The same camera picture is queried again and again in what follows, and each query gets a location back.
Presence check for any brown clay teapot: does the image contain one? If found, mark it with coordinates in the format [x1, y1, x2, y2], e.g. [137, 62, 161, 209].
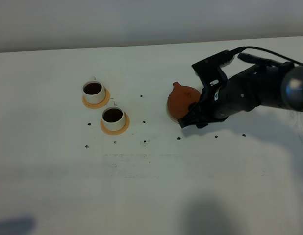
[167, 82, 201, 119]

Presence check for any near white teacup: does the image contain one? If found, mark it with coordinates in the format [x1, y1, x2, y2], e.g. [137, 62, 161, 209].
[102, 105, 124, 122]

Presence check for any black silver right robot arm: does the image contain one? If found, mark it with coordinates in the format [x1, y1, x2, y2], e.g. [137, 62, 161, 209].
[178, 62, 303, 129]

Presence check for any beige round teapot coaster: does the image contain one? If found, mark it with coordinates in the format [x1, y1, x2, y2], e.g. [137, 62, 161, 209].
[166, 105, 179, 124]

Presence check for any far white teacup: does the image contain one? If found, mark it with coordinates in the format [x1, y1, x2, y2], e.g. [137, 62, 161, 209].
[82, 77, 106, 104]

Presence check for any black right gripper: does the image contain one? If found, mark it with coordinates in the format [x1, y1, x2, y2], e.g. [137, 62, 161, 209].
[178, 65, 262, 129]

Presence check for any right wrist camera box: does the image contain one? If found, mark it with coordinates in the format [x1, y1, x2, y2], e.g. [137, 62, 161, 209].
[192, 50, 235, 88]

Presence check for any white teacup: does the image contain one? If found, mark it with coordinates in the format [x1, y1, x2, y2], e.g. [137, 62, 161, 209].
[102, 105, 124, 122]
[82, 77, 106, 104]

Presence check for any far orange saucer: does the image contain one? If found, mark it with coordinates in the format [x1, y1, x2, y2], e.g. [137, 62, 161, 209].
[82, 89, 110, 109]

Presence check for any orange saucer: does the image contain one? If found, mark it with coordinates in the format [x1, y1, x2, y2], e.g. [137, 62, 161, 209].
[82, 89, 110, 109]
[100, 112, 130, 135]

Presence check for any near orange saucer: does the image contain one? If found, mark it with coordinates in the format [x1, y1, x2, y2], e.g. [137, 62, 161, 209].
[100, 112, 130, 135]

